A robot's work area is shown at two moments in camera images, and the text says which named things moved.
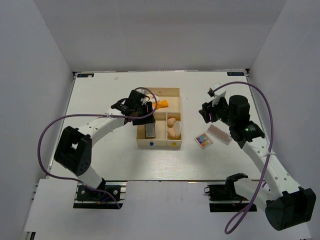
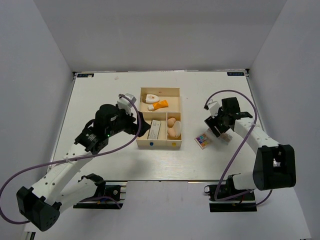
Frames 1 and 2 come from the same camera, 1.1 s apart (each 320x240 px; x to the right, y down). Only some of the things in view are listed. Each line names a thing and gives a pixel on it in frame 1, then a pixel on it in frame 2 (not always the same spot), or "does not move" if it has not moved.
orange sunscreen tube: [162, 104] does not move
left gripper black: [150, 119] -> [133, 127]
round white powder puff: [177, 127] does not move
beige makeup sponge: [171, 121] does not move
